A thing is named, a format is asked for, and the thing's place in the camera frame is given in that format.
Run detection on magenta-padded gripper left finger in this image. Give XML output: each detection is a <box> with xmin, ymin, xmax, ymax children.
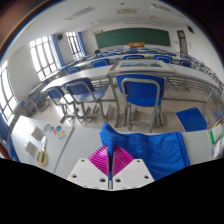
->
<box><xmin>66</xmin><ymin>144</ymin><xmax>110</xmax><ymax>190</ymax></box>

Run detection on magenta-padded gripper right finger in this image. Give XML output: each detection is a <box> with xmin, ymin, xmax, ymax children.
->
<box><xmin>111</xmin><ymin>144</ymin><xmax>156</xmax><ymax>192</ymax></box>

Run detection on blue towel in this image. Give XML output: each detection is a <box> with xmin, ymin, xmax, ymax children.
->
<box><xmin>99</xmin><ymin>123</ymin><xmax>191</xmax><ymax>181</ymax></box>

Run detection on colourful small cards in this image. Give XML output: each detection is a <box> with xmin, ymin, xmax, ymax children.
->
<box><xmin>43</xmin><ymin>123</ymin><xmax>67</xmax><ymax>140</ymax></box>

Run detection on yellow hand tool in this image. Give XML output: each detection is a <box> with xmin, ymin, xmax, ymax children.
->
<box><xmin>36</xmin><ymin>136</ymin><xmax>48</xmax><ymax>167</ymax></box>

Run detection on grey flat card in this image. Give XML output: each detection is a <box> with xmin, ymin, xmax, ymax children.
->
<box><xmin>30</xmin><ymin>126</ymin><xmax>45</xmax><ymax>141</ymax></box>
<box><xmin>24</xmin><ymin>140</ymin><xmax>38</xmax><ymax>158</ymax></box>

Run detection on blue chair seat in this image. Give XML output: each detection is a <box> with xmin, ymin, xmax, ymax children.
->
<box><xmin>175</xmin><ymin>106</ymin><xmax>208</xmax><ymax>133</ymax></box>

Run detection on long grey desk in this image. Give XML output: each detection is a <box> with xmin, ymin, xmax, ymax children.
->
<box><xmin>41</xmin><ymin>63</ymin><xmax>224</xmax><ymax>128</ymax></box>

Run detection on rows of blue chairs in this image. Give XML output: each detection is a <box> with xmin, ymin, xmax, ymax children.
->
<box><xmin>63</xmin><ymin>48</ymin><xmax>201</xmax><ymax>73</ymax></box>

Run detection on framed picture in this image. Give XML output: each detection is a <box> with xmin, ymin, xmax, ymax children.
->
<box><xmin>108</xmin><ymin>59</ymin><xmax>175</xmax><ymax>74</ymax></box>

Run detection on orange object on lectern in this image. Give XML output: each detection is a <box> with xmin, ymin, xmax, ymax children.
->
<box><xmin>128</xmin><ymin>41</ymin><xmax>146</xmax><ymax>48</ymax></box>

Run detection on classroom windows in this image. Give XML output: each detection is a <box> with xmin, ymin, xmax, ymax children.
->
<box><xmin>0</xmin><ymin>31</ymin><xmax>84</xmax><ymax>124</ymax></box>

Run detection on green chalkboard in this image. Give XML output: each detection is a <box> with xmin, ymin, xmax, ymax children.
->
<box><xmin>94</xmin><ymin>27</ymin><xmax>172</xmax><ymax>49</ymax></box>

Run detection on narrow red door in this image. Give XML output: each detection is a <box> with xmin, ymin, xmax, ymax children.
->
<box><xmin>176</xmin><ymin>29</ymin><xmax>189</xmax><ymax>54</ymax></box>

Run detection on ceiling lights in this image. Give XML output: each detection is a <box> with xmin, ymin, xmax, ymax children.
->
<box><xmin>64</xmin><ymin>3</ymin><xmax>188</xmax><ymax>21</ymax></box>

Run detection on blue metal-frame chair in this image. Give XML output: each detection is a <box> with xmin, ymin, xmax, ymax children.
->
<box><xmin>115</xmin><ymin>73</ymin><xmax>167</xmax><ymax>133</ymax></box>
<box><xmin>44</xmin><ymin>85</ymin><xmax>79</xmax><ymax>124</ymax></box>
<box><xmin>63</xmin><ymin>77</ymin><xmax>113</xmax><ymax>124</ymax></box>

